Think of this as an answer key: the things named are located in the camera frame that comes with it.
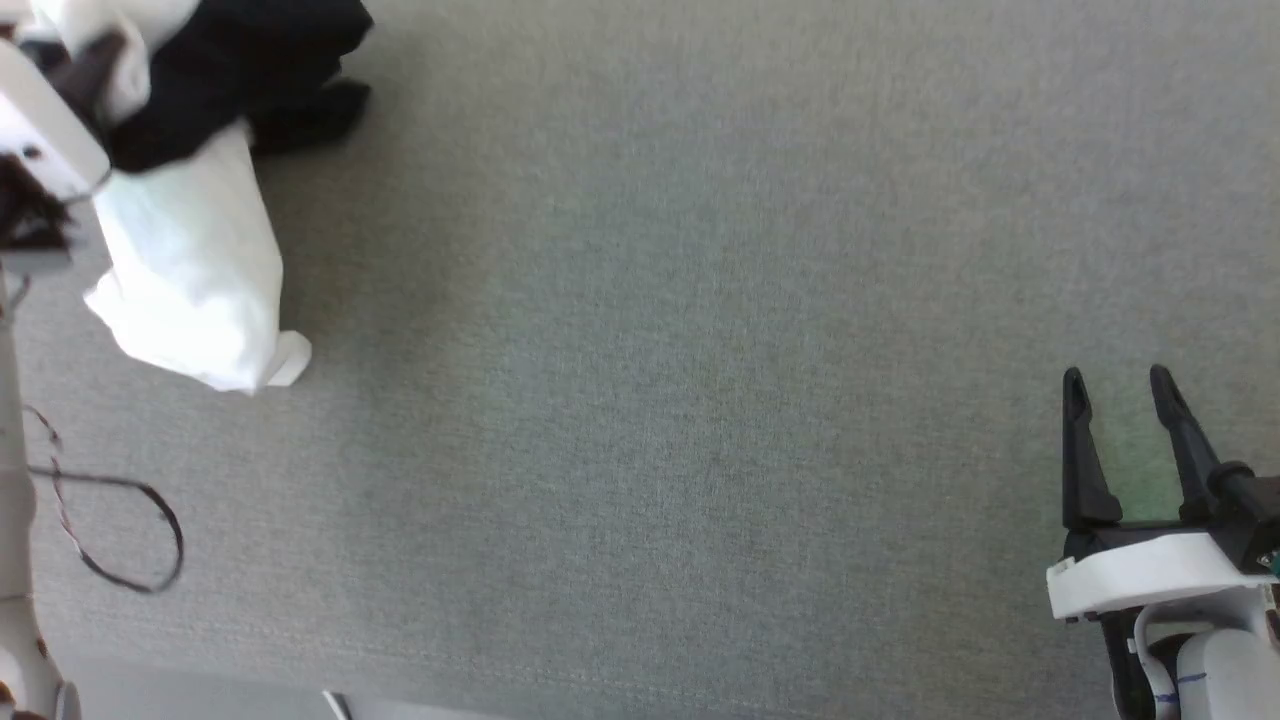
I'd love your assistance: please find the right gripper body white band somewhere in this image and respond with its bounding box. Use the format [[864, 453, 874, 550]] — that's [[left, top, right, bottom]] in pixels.
[[1046, 515, 1280, 626]]

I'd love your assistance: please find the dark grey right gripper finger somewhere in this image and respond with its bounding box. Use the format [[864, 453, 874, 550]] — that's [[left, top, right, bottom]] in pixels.
[[1149, 363, 1226, 523], [1061, 366, 1124, 533]]

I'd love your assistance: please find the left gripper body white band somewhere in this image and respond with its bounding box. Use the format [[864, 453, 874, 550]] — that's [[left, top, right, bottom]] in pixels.
[[0, 35, 113, 201]]

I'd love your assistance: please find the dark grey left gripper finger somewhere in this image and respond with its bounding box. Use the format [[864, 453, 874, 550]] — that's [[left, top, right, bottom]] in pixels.
[[45, 33, 129, 126]]

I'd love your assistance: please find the white and black t-shirt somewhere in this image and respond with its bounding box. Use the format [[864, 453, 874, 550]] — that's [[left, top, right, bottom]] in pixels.
[[30, 0, 376, 394]]

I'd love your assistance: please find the thin red wire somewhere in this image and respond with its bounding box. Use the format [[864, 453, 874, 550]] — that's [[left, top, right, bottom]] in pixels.
[[22, 405, 101, 566]]

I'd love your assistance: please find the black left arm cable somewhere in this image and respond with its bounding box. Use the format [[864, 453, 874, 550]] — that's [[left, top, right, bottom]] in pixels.
[[28, 465, 187, 596]]

